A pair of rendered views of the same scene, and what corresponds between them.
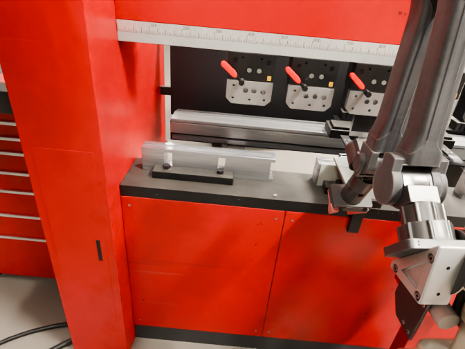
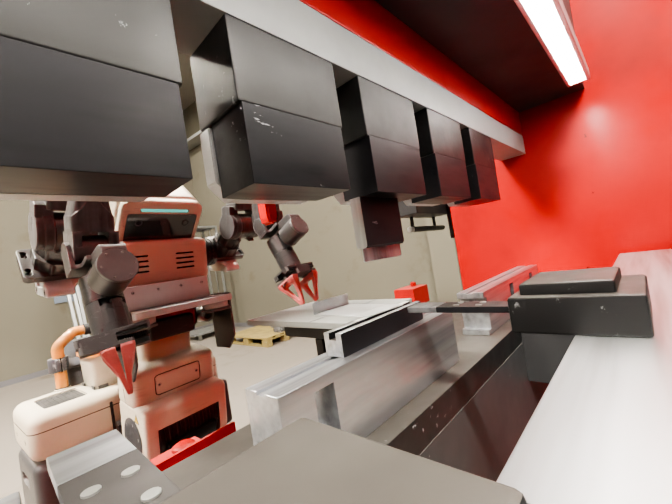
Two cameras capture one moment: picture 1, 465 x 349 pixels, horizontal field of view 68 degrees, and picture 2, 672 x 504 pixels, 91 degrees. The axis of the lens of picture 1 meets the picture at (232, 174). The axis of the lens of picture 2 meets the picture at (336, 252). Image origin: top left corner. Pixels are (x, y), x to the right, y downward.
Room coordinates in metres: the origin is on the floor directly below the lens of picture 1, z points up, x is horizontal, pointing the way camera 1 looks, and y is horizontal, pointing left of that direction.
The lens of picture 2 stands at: (1.45, -0.88, 1.09)
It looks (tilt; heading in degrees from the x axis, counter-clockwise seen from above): 1 degrees up; 133
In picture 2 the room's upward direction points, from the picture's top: 9 degrees counter-clockwise
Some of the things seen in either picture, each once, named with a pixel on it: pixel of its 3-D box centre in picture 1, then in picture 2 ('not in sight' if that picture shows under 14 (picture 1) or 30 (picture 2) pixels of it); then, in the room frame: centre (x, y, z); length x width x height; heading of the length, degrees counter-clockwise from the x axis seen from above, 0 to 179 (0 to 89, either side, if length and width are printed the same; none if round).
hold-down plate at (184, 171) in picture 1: (193, 174); not in sight; (1.10, 0.15, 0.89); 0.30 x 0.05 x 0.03; 90
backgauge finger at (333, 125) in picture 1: (345, 136); (504, 299); (1.32, -0.45, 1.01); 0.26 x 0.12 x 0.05; 0
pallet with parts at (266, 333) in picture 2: not in sight; (264, 328); (-3.09, 2.06, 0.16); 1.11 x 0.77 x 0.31; 5
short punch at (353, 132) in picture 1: (366, 124); (379, 228); (1.15, -0.45, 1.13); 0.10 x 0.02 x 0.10; 90
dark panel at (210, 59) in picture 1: (286, 81); not in sight; (1.67, -0.22, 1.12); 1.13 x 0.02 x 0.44; 90
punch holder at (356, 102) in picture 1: (369, 87); (374, 150); (1.15, -0.43, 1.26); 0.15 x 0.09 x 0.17; 90
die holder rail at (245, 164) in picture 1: (208, 160); (506, 293); (1.16, 0.10, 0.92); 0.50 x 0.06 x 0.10; 90
